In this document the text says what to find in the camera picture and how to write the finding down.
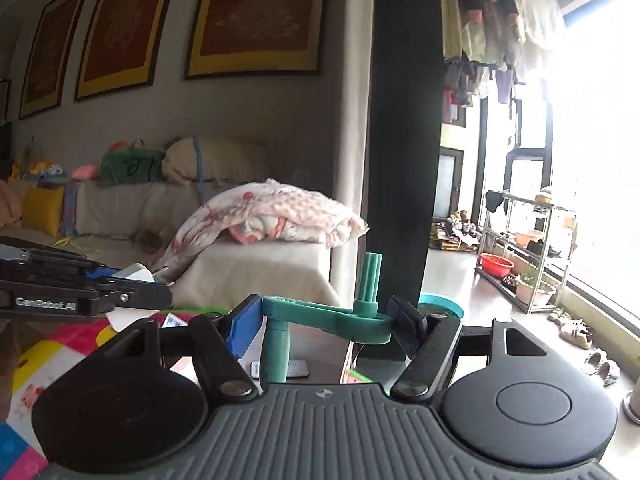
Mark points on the pink plush toy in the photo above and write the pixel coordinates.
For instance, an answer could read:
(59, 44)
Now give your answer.
(85, 172)

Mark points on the light slippers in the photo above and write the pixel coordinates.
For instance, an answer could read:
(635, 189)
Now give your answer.
(602, 367)

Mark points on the white sneakers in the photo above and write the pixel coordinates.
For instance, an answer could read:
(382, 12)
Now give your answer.
(575, 330)

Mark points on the blue white toy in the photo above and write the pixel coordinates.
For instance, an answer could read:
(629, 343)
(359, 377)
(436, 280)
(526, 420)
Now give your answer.
(47, 172)

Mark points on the potted plant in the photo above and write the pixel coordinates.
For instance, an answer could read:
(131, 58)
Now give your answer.
(532, 285)

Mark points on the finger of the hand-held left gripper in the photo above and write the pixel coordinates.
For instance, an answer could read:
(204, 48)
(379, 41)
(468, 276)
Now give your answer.
(140, 297)
(45, 257)

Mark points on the pink floral blanket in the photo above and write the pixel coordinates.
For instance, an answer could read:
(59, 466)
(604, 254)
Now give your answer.
(300, 205)

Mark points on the teal plastic basin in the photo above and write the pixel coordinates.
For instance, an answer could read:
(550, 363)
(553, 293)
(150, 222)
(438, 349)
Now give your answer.
(445, 303)

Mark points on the colourful cartoon play mat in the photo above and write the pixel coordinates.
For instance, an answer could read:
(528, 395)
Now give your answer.
(35, 355)

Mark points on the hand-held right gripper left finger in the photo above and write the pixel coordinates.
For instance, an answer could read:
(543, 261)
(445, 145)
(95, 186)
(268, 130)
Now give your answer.
(243, 327)

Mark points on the black cloth on rack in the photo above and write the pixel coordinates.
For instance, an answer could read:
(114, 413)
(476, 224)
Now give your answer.
(494, 200)

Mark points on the pile of shoes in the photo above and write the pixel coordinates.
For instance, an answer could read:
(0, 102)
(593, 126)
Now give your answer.
(457, 230)

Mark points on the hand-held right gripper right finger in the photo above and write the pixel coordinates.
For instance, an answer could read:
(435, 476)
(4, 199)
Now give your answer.
(406, 327)

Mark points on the beige covered sofa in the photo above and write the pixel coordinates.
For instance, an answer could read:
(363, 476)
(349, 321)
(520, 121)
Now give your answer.
(115, 205)

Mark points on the red plastic basin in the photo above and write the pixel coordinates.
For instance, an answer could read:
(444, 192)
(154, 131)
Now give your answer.
(496, 264)

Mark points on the yellow cushion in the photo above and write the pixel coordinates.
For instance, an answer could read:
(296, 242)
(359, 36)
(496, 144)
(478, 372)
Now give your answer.
(42, 207)

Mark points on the metal shoe rack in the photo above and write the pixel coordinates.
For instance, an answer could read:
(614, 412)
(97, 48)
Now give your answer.
(530, 200)

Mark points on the large framed red painting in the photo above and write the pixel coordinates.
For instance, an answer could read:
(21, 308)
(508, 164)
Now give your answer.
(255, 15)

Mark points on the row of hanging clothes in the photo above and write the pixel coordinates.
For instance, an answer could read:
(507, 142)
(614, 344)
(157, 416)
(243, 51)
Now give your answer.
(485, 25)

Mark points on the orange plastic basin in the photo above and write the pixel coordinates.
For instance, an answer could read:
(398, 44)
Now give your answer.
(528, 237)

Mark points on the white power adapter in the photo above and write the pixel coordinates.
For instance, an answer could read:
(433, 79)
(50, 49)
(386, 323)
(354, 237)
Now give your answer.
(137, 274)

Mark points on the peach cloth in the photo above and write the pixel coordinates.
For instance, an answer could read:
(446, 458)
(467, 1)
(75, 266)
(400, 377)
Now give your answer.
(10, 205)

